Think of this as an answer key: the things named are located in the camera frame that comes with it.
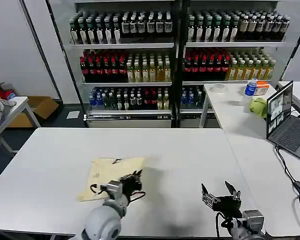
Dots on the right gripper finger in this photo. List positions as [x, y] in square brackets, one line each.
[233, 193]
[207, 196]

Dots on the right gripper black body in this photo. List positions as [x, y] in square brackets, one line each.
[227, 206]

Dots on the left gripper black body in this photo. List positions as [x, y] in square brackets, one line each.
[131, 187]

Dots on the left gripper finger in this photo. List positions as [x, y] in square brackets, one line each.
[133, 176]
[139, 176]

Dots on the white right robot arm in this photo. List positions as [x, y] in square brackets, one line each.
[251, 225]

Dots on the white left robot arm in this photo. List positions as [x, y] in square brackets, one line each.
[102, 222]

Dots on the grey open laptop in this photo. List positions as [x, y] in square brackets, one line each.
[292, 135]

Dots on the white paper sheet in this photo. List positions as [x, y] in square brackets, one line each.
[73, 115]

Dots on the green crumpled bag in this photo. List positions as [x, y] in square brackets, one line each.
[258, 107]

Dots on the blue label water bottle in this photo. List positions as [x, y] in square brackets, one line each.
[250, 90]

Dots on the white tape roll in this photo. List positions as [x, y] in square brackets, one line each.
[218, 88]

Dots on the orange box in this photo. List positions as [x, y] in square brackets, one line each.
[262, 88]

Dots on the shelf rack with bottles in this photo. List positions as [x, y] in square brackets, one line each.
[152, 62]

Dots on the brown cardboard box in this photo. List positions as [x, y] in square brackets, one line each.
[40, 107]

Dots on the small white side table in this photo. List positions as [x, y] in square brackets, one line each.
[20, 103]

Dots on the red cloth item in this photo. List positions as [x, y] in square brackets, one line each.
[3, 95]

